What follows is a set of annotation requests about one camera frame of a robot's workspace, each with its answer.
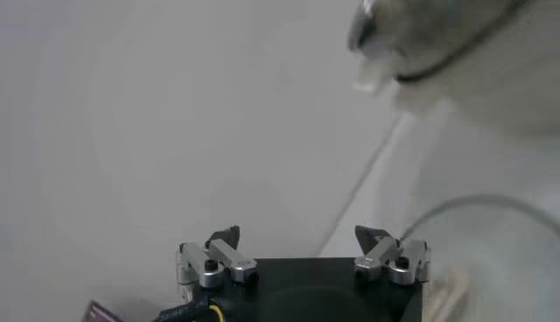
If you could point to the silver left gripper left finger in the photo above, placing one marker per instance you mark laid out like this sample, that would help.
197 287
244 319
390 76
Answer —
223 256

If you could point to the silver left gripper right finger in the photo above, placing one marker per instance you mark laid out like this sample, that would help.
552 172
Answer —
380 254

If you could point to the stainless steel steamer basket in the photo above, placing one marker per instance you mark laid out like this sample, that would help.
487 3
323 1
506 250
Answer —
415 30

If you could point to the maroon flat object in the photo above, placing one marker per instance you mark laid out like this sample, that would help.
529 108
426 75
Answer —
100 314

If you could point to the white electric cooking pot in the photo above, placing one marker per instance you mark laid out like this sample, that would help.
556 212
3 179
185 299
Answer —
503 79

